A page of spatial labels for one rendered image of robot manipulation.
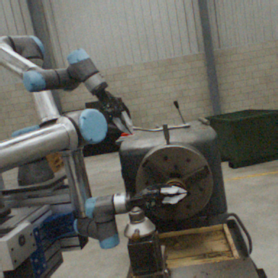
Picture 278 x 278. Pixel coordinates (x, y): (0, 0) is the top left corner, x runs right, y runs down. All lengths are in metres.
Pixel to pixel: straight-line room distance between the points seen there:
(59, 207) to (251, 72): 10.39
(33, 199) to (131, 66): 9.95
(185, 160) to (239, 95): 10.16
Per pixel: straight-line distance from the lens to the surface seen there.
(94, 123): 1.23
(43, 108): 1.71
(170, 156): 1.44
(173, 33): 11.53
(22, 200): 1.66
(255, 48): 11.71
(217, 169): 1.62
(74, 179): 1.39
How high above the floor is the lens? 1.45
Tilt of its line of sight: 11 degrees down
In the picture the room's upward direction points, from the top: 9 degrees counter-clockwise
